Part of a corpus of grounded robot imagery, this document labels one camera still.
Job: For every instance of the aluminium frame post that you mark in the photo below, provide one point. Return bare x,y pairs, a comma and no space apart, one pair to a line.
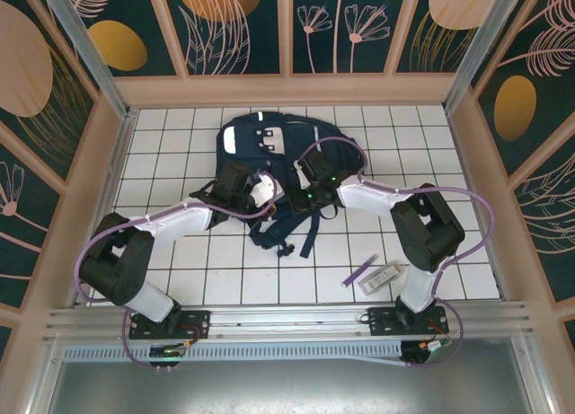
88,50
480,50

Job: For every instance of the small clear supply box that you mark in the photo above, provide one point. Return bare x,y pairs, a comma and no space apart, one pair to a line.
382,277

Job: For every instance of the aluminium table edge strip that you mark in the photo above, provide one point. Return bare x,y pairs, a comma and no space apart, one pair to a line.
471,185
110,185

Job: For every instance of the grey metal sheet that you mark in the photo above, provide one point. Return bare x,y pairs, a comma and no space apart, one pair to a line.
292,387

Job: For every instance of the aluminium mounting rail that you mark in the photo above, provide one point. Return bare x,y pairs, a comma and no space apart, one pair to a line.
287,317

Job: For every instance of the navy blue backpack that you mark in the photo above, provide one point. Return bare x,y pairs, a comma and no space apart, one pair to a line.
296,135

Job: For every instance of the purple pen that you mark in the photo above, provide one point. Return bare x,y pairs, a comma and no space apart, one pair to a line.
359,272

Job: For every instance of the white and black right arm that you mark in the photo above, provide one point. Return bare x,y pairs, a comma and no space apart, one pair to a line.
427,234

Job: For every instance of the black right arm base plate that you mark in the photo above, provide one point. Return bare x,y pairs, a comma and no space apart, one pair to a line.
382,322

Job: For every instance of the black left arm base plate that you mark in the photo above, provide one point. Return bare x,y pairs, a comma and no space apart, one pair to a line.
197,324

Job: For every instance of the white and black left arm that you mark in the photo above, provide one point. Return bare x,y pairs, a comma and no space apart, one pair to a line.
179,221

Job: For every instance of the black controller board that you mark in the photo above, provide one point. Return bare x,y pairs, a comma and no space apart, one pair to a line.
427,346
168,351

